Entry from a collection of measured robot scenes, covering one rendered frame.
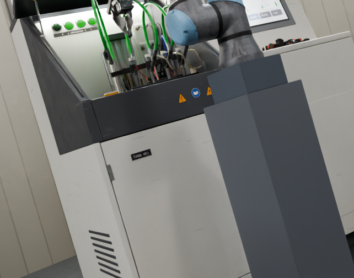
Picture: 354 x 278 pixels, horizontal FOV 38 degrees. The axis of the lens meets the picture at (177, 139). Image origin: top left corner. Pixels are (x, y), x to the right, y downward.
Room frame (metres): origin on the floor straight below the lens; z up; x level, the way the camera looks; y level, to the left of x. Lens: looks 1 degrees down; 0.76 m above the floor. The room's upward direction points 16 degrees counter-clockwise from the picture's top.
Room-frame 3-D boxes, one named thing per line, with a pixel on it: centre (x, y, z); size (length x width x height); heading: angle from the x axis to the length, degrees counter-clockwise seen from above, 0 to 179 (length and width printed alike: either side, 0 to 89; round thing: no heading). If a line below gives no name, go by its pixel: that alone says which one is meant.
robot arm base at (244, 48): (1.69, -0.28, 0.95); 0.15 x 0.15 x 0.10
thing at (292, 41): (2.45, -0.63, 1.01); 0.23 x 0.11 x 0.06; 116
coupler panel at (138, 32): (2.60, 0.00, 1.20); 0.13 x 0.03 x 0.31; 116
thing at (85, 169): (2.29, 0.11, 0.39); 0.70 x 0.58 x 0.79; 116
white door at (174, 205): (2.03, -0.01, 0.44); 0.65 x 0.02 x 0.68; 116
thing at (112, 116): (2.05, 0.00, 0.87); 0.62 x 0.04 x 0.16; 116
